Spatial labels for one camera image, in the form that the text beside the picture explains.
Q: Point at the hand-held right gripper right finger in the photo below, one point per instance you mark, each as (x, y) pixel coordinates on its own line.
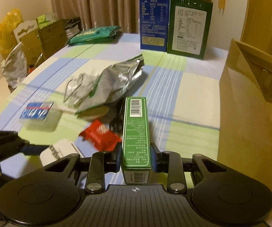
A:
(156, 159)

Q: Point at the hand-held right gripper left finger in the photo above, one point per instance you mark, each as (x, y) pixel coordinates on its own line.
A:
(114, 159)

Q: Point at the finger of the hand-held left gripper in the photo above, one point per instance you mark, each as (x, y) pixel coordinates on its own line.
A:
(3, 138)
(34, 150)

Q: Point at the slim green carton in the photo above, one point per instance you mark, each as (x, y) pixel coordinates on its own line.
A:
(136, 134)

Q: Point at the cardboard box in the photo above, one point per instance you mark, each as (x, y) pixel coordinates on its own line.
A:
(244, 111)

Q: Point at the desktop with checked cloth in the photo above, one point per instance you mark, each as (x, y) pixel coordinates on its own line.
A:
(185, 87)

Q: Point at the white plastic box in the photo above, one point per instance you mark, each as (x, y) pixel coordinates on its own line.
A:
(62, 149)

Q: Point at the red snack packet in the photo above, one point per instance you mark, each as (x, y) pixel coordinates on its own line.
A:
(98, 134)

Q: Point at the small black object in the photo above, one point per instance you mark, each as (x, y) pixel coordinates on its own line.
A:
(117, 120)

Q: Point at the clear box with blue label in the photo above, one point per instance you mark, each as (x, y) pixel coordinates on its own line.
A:
(35, 110)

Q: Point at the round brown disc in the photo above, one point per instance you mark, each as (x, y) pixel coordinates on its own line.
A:
(95, 113)

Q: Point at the crumpled white plastic bag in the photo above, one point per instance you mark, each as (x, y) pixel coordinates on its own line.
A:
(14, 66)

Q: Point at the silver foil bag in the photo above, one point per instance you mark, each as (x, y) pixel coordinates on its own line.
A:
(117, 75)

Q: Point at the yellow plastic bag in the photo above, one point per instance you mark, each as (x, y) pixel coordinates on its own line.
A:
(7, 33)

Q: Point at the brown cardboard carton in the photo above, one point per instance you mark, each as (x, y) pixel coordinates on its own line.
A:
(53, 40)

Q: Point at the green wipes packet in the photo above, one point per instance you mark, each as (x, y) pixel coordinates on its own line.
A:
(91, 35)

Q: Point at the small green and white box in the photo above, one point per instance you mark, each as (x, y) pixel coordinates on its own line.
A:
(46, 20)

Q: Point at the white paper bag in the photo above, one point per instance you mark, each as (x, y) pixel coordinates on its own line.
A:
(73, 27)

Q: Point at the tall blue milk carton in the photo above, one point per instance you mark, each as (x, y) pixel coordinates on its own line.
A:
(153, 28)

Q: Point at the tall green milk carton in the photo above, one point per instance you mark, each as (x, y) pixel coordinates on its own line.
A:
(190, 28)

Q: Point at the brown curtain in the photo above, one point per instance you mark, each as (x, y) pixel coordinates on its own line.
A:
(102, 4)

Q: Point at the wooden door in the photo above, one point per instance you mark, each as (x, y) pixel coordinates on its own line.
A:
(265, 11)

